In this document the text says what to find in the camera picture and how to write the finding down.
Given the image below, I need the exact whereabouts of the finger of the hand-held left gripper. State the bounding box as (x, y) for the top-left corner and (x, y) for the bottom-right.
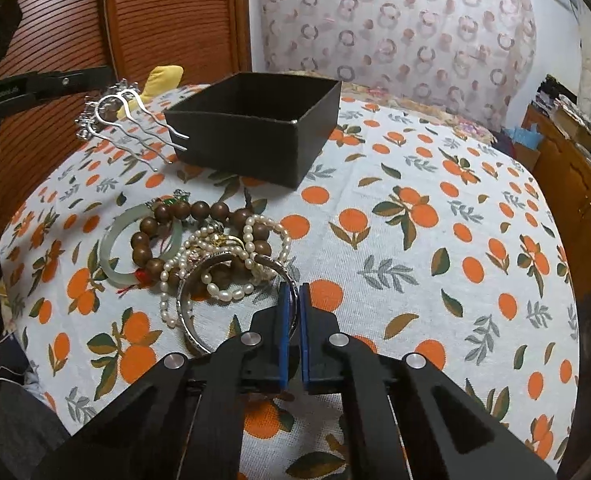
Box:
(0, 66), (115, 112)

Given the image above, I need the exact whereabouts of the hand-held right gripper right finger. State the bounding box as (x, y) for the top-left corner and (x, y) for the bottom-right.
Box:
(299, 282), (559, 480)

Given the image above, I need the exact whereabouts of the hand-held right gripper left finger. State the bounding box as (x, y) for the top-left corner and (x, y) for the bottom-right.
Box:
(30, 282), (299, 480)

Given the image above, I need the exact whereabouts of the silver hair comb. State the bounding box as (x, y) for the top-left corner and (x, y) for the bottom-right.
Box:
(76, 79), (190, 173)

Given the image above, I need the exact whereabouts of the white pearl bracelet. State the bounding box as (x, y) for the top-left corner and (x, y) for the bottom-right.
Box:
(160, 215), (292, 326)

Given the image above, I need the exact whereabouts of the silver metal bangle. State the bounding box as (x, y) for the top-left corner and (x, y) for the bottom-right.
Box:
(177, 254), (299, 356)

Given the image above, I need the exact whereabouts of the gold charm bracelet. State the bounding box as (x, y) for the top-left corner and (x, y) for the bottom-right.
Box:
(183, 232), (246, 266)

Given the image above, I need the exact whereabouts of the brown wooden bead bracelet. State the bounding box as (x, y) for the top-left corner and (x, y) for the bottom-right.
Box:
(130, 201), (274, 292)

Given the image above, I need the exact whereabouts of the pale green jade bangle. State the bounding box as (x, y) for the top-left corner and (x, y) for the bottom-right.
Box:
(100, 204), (184, 288)

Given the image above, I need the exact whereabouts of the black cardboard box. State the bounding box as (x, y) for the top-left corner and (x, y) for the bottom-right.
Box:
(164, 72), (343, 190)

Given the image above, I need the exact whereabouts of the yellow plush toy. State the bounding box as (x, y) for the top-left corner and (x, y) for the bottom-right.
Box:
(128, 65), (184, 111)

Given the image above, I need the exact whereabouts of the orange fruit print cloth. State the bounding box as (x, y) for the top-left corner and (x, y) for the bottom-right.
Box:
(0, 82), (576, 480)

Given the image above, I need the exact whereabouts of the wooden slatted wardrobe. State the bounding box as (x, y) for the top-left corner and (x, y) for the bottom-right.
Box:
(0, 0), (252, 241)

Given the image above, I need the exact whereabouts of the floral blanket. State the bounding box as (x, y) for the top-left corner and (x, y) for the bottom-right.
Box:
(340, 82), (501, 143)

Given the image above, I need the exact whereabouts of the dark blue bed sheet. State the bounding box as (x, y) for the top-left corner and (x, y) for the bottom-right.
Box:
(490, 132), (520, 160)

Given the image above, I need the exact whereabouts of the blue paper bag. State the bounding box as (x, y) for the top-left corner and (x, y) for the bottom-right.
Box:
(505, 127), (542, 154)

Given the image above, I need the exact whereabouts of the wooden cabinet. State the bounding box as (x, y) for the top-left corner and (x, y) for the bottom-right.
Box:
(520, 102), (591, 281)

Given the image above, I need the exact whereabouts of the circle pattern sheer curtain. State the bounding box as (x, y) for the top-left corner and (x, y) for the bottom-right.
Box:
(258, 0), (539, 128)

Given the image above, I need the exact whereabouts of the brown cardboard box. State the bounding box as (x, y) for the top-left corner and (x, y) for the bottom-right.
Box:
(550, 105), (591, 143)

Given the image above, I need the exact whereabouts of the pile of dark clothes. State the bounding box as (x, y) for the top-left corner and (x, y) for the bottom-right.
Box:
(535, 75), (576, 111)

